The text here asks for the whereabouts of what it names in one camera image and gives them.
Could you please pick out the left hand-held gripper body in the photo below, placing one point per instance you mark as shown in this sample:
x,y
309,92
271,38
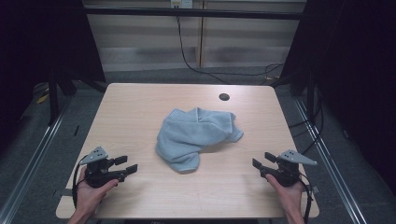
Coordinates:
x,y
98,174

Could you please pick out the person's right hand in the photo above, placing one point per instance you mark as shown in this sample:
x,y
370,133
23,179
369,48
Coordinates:
x,y
292,197

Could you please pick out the white wall outlet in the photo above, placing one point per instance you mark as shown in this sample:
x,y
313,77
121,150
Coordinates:
x,y
181,3

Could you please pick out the black metal stand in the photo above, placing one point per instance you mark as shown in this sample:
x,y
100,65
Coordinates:
x,y
53,99

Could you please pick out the light blue towel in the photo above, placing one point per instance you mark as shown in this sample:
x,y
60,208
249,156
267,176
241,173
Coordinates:
x,y
190,133

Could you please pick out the person's left hand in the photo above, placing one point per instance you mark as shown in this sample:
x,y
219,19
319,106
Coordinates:
x,y
88,197

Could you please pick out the black horizontal frame bar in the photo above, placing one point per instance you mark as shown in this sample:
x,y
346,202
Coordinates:
x,y
193,13

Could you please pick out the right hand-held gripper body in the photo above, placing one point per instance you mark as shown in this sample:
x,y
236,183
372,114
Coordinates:
x,y
288,174

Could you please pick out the black curtain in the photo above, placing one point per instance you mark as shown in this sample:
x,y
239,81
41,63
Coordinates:
x,y
37,40
358,62

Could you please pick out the metal floor rail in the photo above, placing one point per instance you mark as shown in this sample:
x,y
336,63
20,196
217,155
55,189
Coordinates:
x,y
34,158
330,158

